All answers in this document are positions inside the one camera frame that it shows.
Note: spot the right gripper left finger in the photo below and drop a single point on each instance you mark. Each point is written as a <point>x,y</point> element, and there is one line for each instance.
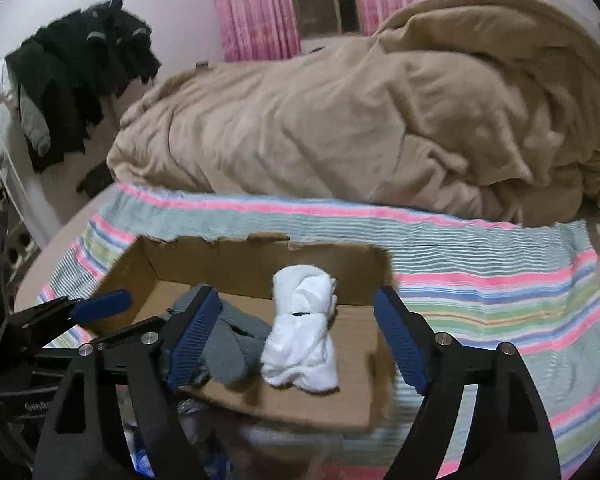
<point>83,435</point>

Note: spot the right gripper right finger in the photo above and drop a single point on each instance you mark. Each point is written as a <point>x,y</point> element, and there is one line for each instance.
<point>510,436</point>

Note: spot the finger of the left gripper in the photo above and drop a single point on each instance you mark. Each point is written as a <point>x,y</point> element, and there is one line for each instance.
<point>100,305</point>
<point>24,336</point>

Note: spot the grey sock pair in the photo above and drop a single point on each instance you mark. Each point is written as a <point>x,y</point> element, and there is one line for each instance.
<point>232,339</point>

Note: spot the brown cardboard box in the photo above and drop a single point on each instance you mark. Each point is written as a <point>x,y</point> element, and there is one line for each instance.
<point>241,270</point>

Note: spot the striped pastel towel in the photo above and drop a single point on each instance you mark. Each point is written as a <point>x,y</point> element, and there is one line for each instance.
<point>480,281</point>

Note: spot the black hanging clothes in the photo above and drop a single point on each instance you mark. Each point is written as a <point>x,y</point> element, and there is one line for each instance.
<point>62,73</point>

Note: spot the tan crumpled blanket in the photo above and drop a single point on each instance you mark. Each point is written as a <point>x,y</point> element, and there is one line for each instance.
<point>483,109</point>

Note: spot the left pink curtain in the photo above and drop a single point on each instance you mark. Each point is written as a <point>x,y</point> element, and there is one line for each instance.
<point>258,30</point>

